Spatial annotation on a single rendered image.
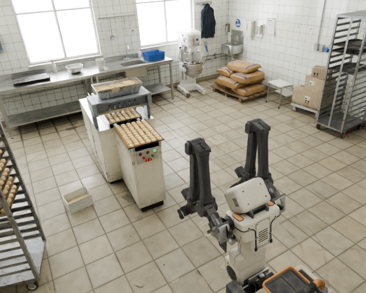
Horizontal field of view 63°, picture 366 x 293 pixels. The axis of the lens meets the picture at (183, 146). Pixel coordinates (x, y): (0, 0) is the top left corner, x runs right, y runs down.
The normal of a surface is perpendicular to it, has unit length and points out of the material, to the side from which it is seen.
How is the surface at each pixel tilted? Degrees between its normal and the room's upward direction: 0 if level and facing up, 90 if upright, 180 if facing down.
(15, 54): 90
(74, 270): 0
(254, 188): 47
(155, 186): 90
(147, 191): 90
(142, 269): 0
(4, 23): 90
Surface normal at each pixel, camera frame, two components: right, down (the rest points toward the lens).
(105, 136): 0.45, 0.43
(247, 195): 0.33, -0.29
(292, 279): -0.05, -0.87
